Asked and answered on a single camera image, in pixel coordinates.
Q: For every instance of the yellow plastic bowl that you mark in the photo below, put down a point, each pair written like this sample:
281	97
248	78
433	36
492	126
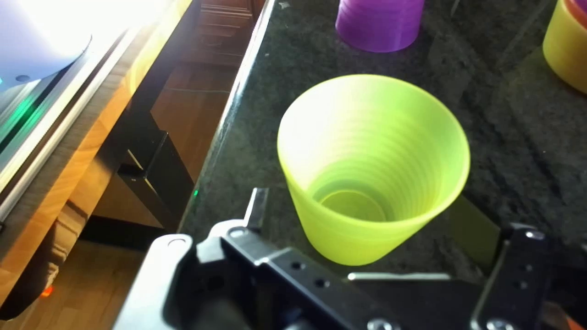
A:
565	56

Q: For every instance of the purple plastic cup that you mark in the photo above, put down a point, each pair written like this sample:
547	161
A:
378	25

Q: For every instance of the yellow-green plastic cup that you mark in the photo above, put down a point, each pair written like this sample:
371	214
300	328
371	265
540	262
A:
367	141

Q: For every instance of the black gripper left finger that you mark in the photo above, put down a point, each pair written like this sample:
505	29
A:
305	276

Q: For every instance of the wooden table with black legs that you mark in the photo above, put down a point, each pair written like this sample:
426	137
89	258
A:
74	177

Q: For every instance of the magenta plastic bowl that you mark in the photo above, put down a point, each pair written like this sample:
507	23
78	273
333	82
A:
580	12

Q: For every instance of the silver electronic device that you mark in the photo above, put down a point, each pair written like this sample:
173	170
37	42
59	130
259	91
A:
37	122

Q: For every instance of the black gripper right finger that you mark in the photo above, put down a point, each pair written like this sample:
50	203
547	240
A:
514	282

